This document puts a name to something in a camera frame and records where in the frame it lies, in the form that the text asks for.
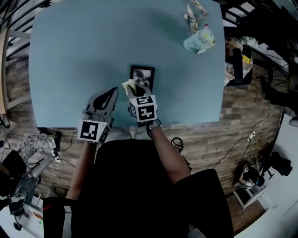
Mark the person's right forearm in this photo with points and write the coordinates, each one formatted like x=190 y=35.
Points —
x=167 y=155

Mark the white power strip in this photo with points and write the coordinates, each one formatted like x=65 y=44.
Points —
x=252 y=135

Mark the light blue plush toy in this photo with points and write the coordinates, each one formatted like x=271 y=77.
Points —
x=198 y=40

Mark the patterned white fabric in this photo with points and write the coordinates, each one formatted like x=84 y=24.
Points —
x=35 y=144

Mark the grey laptop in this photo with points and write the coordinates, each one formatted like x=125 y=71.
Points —
x=39 y=168

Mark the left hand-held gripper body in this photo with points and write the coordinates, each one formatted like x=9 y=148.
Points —
x=89 y=133

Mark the white shelf unit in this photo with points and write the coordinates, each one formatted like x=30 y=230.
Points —
x=252 y=197

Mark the black and white bag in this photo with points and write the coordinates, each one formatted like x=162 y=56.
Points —
x=248 y=174

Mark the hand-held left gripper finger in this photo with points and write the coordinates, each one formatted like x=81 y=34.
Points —
x=109 y=102

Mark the person's black clothing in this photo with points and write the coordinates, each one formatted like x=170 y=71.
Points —
x=139 y=190

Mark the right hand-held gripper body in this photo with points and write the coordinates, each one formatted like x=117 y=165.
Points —
x=144 y=111

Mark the person's left forearm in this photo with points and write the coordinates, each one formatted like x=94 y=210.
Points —
x=81 y=167

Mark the pale yellow cloth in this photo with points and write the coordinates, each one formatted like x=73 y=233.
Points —
x=129 y=86

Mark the silver wristwatch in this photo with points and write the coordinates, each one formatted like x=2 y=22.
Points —
x=155 y=124

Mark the black backpack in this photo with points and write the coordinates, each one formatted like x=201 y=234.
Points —
x=280 y=163

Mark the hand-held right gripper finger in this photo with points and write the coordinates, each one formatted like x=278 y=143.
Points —
x=142 y=90

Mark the black open bag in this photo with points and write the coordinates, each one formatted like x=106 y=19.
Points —
x=238 y=67

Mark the black picture frame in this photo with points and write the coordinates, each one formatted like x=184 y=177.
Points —
x=149 y=74

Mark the wooden board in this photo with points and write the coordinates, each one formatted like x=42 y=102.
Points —
x=3 y=74

